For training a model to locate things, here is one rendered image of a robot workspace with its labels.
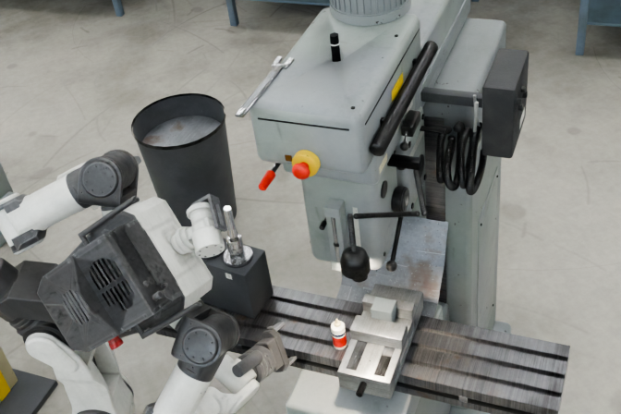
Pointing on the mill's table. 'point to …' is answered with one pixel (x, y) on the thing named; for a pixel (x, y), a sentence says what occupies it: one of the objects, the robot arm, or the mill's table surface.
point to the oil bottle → (338, 334)
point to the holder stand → (239, 281)
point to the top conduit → (403, 100)
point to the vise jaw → (379, 332)
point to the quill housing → (379, 238)
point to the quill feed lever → (397, 221)
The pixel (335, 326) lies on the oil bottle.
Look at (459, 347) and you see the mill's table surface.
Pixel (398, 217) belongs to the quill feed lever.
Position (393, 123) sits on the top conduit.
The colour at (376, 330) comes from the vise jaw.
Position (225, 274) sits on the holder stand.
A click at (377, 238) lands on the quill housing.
